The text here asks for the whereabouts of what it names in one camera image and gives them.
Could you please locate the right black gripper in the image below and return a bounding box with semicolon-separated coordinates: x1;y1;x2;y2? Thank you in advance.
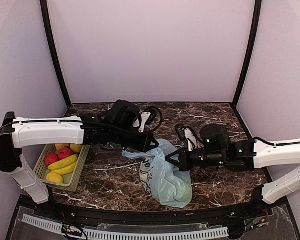
165;146;227;172

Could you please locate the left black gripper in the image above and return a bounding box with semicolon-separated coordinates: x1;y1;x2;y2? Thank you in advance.
110;125;159;153

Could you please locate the light blue plastic bag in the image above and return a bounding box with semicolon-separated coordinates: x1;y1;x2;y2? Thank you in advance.
122;139;192;209

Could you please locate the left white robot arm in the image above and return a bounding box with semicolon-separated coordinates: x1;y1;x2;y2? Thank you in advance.
0;100;159;218

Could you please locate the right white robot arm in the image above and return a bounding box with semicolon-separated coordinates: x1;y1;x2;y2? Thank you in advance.
165;124;300;217

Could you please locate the green fruit in bag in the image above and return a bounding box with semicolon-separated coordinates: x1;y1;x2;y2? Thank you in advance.
174;184;193;204

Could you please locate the orange fruit in basket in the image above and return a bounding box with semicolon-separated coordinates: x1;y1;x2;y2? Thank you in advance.
55;143;70;151

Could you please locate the yellow pear in basket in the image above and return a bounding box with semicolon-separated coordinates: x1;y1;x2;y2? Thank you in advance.
70;144;83;154

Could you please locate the lower yellow banana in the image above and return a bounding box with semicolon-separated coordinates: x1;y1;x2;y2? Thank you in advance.
50;161;77;176

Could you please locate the yellow banana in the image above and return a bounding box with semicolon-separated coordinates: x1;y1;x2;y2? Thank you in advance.
47;154;78;171
50;161;77;176

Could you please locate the red apple right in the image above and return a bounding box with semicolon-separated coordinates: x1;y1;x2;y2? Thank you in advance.
58;147;74;161

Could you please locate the red apple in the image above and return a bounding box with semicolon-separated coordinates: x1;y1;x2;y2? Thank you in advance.
45;152;60;167
58;147;74;161

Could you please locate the green perforated plastic basket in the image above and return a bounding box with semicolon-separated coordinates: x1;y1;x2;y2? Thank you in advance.
34;144;90;192

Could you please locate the upper yellow banana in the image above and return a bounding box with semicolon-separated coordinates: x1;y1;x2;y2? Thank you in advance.
47;154;78;171

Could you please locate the red apple left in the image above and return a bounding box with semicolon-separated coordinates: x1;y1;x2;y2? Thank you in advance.
45;152;60;167

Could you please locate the yellow lemon in basket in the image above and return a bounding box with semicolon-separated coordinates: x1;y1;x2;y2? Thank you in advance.
46;172;64;184

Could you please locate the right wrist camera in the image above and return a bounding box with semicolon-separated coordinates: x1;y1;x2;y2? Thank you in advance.
174;124;198;152

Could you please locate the black front table rail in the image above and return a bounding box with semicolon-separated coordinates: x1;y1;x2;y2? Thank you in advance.
32;194;273;230

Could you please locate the white slotted cable duct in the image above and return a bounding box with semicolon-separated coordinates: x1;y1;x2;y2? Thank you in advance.
21;214;229;240

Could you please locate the right black frame post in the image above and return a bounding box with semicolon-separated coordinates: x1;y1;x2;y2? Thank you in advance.
232;0;263;109

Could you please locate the black frame post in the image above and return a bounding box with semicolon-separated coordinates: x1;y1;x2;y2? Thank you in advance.
232;0;263;109
40;0;72;109

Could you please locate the left black frame post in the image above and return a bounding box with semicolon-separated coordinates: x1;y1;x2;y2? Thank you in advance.
40;0;72;109

